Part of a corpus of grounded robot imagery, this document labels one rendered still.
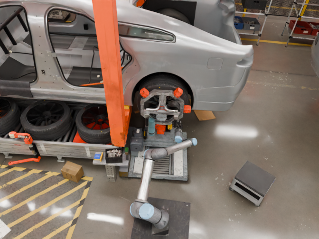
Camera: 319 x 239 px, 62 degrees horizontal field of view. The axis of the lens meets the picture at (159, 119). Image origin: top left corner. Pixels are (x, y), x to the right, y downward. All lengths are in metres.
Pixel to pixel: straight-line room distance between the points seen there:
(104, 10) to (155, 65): 1.04
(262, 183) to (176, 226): 1.18
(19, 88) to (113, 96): 1.51
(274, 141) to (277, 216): 1.28
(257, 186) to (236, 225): 0.52
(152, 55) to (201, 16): 1.89
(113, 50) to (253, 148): 2.70
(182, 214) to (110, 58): 1.83
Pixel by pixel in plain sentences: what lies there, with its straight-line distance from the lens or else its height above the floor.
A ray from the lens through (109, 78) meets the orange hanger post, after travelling 2.63.
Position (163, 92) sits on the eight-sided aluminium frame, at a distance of 3.15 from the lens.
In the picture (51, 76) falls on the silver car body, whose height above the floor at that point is 1.13.
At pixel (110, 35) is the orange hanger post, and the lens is 2.39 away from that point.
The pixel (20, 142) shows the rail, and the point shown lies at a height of 0.37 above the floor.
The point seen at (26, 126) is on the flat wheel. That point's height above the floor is 0.50.
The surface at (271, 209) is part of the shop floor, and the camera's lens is 3.78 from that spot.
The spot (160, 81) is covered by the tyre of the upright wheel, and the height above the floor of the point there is 1.17.
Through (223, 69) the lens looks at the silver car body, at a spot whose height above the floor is 1.39.
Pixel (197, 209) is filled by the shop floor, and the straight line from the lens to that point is 3.50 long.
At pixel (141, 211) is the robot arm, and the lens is 2.79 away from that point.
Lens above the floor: 3.09
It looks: 45 degrees down
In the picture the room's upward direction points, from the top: 3 degrees clockwise
